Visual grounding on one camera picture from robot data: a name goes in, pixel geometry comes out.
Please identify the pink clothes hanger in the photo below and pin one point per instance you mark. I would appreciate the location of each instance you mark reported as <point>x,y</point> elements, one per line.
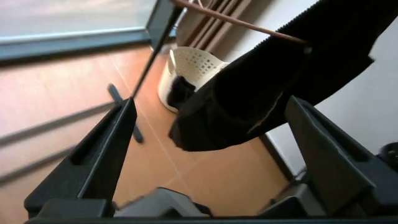
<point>236,21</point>

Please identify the window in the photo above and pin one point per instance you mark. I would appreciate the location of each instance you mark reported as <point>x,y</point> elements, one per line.
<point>62,43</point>

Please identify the white laundry basket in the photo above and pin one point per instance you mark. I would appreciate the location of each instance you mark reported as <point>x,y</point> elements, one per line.
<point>192,62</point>

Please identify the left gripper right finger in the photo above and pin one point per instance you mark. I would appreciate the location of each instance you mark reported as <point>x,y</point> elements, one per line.
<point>335,180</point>

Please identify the beige curtain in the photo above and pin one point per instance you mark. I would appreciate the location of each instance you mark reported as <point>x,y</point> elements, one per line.
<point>217,18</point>

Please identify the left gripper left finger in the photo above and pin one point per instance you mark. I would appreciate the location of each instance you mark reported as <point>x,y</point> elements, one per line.
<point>99,174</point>

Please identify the black clothes rack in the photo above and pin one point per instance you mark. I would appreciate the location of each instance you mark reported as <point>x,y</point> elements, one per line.
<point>138,133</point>

